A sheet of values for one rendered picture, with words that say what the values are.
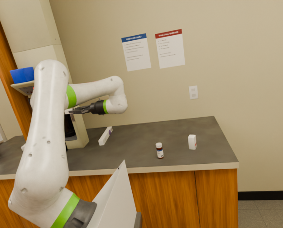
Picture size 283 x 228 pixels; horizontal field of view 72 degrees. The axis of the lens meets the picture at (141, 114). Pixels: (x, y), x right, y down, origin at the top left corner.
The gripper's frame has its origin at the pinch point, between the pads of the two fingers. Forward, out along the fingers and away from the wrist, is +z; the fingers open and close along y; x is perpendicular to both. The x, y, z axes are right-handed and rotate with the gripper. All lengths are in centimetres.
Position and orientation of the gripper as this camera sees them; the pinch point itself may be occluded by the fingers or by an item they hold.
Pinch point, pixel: (69, 111)
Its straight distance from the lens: 137.4
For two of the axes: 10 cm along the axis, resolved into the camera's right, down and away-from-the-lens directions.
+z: -9.7, 1.1, 2.2
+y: -1.7, 3.3, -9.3
